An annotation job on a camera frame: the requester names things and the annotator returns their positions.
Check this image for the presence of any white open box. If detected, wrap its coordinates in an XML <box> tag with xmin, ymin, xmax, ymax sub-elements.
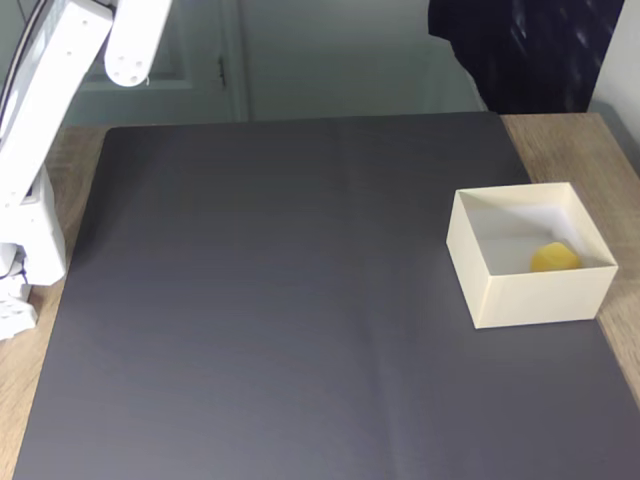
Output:
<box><xmin>444</xmin><ymin>181</ymin><xmax>620</xmax><ymax>330</ymax></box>

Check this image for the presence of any pale green panelled door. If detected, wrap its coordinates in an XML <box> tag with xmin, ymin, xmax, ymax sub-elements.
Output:
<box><xmin>19</xmin><ymin>0</ymin><xmax>252</xmax><ymax>126</ymax></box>

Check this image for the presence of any dark hanging cloth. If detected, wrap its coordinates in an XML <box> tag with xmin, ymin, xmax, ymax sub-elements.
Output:
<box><xmin>427</xmin><ymin>0</ymin><xmax>626</xmax><ymax>116</ymax></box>

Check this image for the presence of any dark grey table mat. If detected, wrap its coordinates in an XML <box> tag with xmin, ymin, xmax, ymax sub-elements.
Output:
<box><xmin>10</xmin><ymin>110</ymin><xmax>640</xmax><ymax>480</ymax></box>

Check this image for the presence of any yellow cube block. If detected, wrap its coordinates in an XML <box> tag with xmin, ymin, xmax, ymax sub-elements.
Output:
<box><xmin>529</xmin><ymin>241</ymin><xmax>582</xmax><ymax>274</ymax></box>

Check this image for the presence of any black camera cable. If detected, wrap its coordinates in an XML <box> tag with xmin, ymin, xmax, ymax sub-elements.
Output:
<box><xmin>0</xmin><ymin>0</ymin><xmax>50</xmax><ymax>101</ymax></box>

